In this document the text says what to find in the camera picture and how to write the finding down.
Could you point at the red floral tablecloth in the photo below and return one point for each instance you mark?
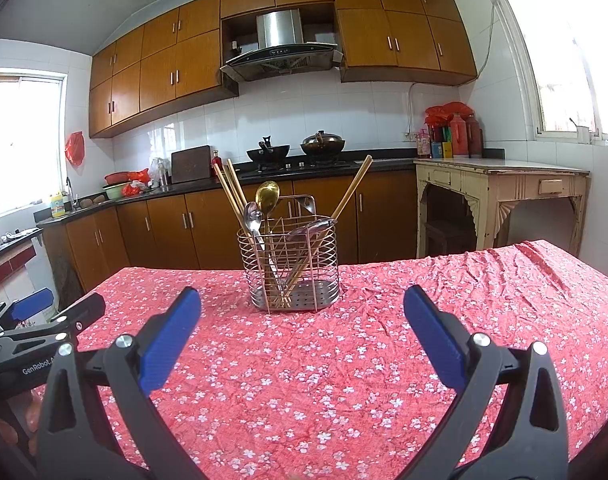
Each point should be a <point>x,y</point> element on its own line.
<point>309,385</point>

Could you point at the dark lidded wok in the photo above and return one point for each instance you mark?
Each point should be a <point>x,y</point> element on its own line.
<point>323,145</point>

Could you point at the dark wooden cutting board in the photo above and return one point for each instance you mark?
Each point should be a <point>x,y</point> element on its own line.
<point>191,165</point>

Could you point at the red bottle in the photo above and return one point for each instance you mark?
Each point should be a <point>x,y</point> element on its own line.
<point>216,159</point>

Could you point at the white tiled counter base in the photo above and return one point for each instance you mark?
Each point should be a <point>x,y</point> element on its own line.
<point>9,280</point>

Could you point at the steel range hood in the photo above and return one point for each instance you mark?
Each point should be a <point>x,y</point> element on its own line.
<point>279,57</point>

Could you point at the red basin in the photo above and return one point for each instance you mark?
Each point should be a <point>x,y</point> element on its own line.
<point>116,178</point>

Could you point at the gold spoon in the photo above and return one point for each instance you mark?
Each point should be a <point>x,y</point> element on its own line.
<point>268,197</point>

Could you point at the yellow detergent bottle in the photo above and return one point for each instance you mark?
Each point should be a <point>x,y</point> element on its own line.
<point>58,207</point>

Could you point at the black gas stove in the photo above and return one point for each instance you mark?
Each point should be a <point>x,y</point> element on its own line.
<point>304,164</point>

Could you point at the red thermos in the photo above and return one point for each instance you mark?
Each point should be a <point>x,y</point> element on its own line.
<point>458,135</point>
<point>474,136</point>

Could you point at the wooden lower kitchen cabinets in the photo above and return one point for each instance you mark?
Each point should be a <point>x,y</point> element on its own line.
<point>169,230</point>

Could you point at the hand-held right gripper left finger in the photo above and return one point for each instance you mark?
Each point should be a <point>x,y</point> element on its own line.
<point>169,340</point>

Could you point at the red containers on side table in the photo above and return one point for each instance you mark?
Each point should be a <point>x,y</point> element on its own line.
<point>446,110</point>

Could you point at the wooden upper wall cabinets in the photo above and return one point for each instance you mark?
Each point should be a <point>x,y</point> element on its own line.
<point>159,70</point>

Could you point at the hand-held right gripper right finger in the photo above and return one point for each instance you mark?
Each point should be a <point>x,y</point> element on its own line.
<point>433,337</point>

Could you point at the sliding window with white frame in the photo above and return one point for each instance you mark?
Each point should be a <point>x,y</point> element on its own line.
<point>568,45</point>

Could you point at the pink bottle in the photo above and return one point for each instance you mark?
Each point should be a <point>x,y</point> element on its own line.
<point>423,144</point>

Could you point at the metal cup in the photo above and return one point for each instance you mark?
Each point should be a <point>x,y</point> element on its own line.
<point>582,132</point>

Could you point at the red plastic bag on wall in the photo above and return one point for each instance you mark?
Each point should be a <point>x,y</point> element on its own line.
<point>75,150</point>

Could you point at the clear plastic bag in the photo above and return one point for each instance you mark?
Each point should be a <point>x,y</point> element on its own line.
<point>159,172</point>

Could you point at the metal faucet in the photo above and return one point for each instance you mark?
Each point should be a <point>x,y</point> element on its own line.
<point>70,195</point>

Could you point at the white wall socket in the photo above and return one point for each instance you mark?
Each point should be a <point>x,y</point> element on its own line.
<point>409,135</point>

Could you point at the person's left hand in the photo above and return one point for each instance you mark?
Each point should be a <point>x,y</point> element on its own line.
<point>32,417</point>

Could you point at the green basin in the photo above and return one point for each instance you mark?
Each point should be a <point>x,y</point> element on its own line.
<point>114,191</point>

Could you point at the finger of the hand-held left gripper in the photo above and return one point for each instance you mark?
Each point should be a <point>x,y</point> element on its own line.
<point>31,304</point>
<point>86,310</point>

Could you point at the cream wooden side table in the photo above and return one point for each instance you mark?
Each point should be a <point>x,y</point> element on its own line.
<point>498,182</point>

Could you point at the wooden chopstick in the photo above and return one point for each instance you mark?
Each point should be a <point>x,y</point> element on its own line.
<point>240,187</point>
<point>224,187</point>
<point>235,185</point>
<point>358,185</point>
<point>351,187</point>
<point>230,187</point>

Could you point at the black kitchen countertop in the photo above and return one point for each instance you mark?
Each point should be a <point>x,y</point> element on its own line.
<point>184,188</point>

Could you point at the bright kitchen window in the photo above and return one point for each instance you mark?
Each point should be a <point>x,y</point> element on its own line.
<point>24,145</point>

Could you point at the colourful small boxes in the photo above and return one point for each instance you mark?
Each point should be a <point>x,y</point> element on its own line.
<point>441,150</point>

